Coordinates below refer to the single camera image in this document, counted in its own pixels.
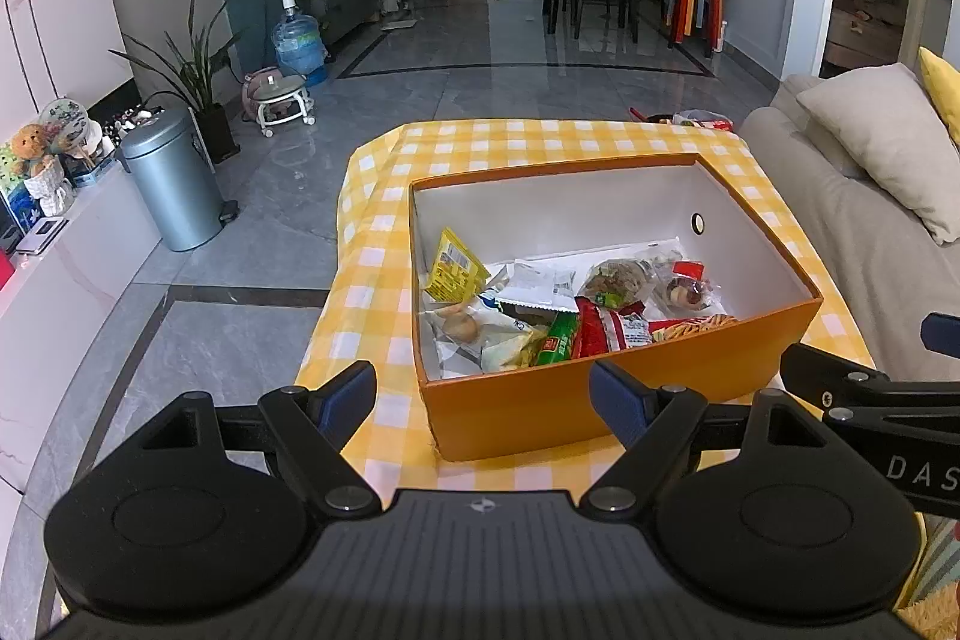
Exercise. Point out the red packet with barcode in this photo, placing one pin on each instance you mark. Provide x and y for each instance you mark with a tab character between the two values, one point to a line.
636	331

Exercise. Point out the white flat device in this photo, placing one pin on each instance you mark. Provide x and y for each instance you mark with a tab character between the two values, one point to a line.
41	235

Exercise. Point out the silver pedal trash can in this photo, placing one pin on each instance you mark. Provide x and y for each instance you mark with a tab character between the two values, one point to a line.
172	183

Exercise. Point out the long red snack packet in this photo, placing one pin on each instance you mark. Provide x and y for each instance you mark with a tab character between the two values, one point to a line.
596	329

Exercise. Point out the red and white bag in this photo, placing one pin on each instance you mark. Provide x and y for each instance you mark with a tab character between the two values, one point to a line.
701	121

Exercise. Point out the yellow snack packet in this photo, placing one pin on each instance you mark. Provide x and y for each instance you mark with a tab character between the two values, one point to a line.
454	269

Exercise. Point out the potted long-leaf plant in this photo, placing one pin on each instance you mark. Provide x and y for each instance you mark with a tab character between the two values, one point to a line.
196	78

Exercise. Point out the long white snack packet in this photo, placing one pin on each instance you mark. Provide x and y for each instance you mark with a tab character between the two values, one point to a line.
540	284

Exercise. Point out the stack of coloured stools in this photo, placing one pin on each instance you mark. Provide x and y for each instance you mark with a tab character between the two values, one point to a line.
697	3

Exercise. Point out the white rolling stool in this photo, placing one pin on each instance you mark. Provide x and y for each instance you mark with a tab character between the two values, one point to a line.
281	96

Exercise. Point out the round hand fan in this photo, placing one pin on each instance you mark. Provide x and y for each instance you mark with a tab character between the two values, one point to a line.
67	123

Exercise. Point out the white chip bag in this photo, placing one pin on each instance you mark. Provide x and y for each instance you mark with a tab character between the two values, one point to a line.
465	340

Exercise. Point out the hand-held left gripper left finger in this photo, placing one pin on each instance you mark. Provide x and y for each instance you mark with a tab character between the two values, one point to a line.
349	400

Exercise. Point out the green sausage snack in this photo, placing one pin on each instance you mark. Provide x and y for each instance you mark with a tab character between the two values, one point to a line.
559	340

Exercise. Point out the orange stick snack packet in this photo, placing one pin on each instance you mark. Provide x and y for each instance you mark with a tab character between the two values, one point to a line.
690	326

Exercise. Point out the yellow pillow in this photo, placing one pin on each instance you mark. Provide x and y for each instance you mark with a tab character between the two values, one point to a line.
945	85

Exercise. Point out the brown teddy bear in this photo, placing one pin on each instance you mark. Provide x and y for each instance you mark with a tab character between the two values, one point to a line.
34	145

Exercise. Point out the row of small ornaments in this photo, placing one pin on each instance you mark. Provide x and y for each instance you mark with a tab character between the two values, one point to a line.
127	121

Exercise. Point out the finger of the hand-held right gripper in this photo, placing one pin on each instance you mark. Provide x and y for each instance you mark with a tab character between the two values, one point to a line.
817	370
943	334

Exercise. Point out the clear packet with red label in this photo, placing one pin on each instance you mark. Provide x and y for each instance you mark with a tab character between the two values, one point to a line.
686	287

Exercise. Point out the grey sofa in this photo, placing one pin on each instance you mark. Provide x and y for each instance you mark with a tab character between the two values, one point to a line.
862	250

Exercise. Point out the orange cardboard box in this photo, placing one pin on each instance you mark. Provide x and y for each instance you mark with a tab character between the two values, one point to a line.
525	407

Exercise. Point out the clear packet with green filling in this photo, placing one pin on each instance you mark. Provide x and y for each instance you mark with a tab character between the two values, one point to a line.
619	280

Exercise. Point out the white marble console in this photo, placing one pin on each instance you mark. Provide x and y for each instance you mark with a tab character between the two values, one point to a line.
67	325

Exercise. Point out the blue water jug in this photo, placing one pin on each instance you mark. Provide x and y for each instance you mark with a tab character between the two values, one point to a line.
298	44

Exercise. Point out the yellow checked tablecloth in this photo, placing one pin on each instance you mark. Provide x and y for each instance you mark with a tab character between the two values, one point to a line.
375	280

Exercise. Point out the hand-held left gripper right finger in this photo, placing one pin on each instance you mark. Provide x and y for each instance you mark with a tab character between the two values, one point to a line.
615	404

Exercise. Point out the grey floor mat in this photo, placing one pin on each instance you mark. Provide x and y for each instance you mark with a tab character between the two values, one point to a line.
397	24

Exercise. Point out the grey pillow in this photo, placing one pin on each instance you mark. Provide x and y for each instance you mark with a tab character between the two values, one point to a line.
892	145

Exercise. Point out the white woven basket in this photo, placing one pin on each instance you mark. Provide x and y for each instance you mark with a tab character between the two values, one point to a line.
49	190

